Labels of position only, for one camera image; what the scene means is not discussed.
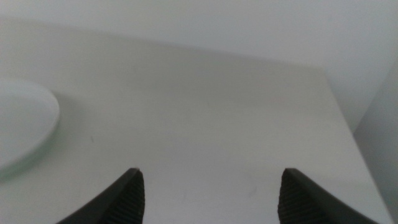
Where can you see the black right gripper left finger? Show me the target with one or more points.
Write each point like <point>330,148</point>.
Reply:
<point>121,202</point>

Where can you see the white shallow bowl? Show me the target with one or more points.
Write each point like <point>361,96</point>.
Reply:
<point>21,124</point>

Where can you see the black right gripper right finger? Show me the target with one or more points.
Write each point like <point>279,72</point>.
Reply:
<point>304,205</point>

